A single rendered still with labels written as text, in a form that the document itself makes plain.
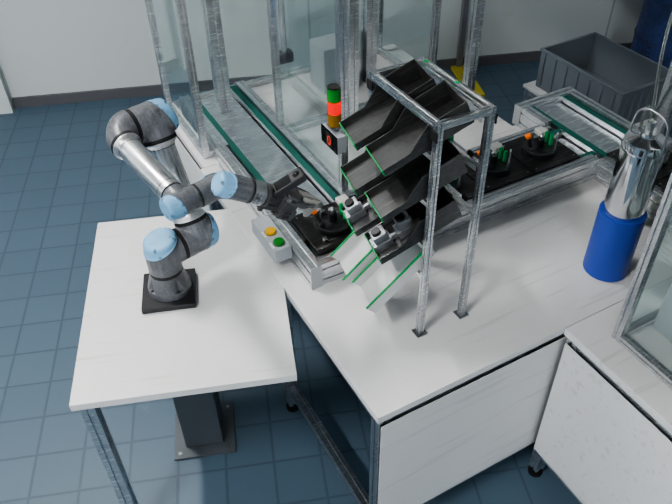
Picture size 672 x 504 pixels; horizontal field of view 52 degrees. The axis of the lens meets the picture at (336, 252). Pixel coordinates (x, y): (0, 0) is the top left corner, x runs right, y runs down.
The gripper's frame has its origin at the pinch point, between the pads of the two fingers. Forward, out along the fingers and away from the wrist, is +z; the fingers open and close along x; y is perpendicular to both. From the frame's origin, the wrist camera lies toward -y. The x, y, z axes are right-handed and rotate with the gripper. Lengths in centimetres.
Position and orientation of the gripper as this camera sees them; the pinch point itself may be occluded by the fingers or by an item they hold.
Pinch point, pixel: (320, 202)
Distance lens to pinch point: 216.9
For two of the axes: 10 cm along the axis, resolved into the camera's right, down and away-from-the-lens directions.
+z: 7.9, 1.6, 5.9
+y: -5.0, 7.2, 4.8
